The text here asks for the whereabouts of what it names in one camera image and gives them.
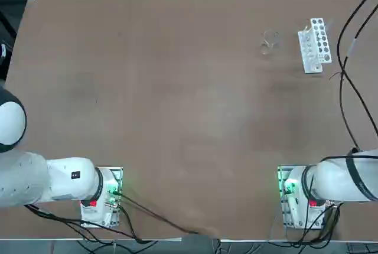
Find black base cable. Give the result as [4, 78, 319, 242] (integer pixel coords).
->
[113, 190, 219, 239]
[23, 203, 159, 245]

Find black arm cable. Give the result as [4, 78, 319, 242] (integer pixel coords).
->
[336, 0, 378, 139]

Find white test tube rack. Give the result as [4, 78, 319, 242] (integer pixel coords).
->
[297, 17, 332, 74]

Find black cable with grey sleeve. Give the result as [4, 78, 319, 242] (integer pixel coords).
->
[338, 0, 378, 151]

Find small glass beaker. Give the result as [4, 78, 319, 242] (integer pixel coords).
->
[260, 30, 281, 57]

